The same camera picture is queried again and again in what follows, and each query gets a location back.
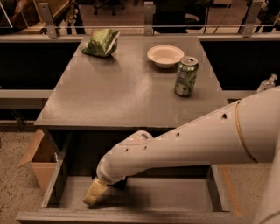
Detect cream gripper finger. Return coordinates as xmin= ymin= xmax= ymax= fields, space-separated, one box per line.
xmin=83 ymin=178 xmax=108 ymax=205

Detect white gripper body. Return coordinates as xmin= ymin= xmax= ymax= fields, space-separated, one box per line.
xmin=96 ymin=155 xmax=126 ymax=185

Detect dark rxbar chocolate wrapper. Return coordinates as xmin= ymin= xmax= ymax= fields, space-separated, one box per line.
xmin=113 ymin=178 xmax=127 ymax=190

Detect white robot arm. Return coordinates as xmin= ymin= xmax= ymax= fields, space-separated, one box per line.
xmin=83 ymin=86 xmax=280 ymax=224

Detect grey cabinet counter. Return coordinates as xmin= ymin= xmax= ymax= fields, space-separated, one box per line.
xmin=36 ymin=36 xmax=228 ymax=133

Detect open grey top drawer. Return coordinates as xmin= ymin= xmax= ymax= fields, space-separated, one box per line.
xmin=17 ymin=130 xmax=251 ymax=224

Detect cardboard box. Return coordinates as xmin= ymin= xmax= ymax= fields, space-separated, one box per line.
xmin=17 ymin=129 xmax=60 ymax=193

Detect green soda can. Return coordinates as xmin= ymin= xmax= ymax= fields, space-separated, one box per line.
xmin=174 ymin=56 xmax=199 ymax=97

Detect white bowl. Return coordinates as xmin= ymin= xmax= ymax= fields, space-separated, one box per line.
xmin=147 ymin=45 xmax=185 ymax=68

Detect green chip bag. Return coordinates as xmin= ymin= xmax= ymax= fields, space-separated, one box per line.
xmin=81 ymin=29 xmax=120 ymax=58

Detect black office chair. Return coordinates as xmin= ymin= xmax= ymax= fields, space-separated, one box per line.
xmin=152 ymin=0 xmax=210 ymax=33

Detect metal railing with posts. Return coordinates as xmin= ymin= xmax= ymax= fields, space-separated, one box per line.
xmin=0 ymin=0 xmax=279 ymax=38

